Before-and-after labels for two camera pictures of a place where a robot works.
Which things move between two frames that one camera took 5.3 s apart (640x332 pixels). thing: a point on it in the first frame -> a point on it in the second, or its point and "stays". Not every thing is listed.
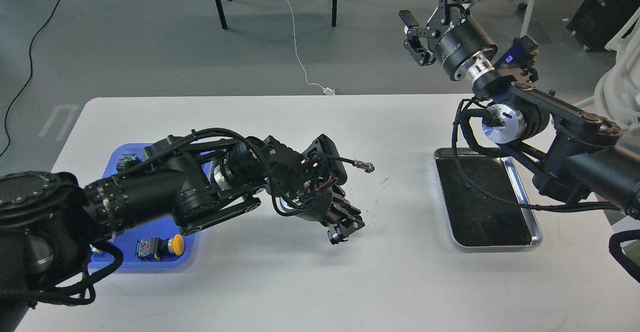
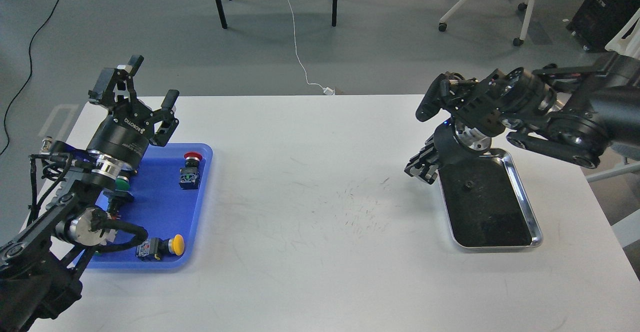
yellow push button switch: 150,248 stays
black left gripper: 326,205 -> 122,135
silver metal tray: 475,222 stays
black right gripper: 461,41 -> 445,145
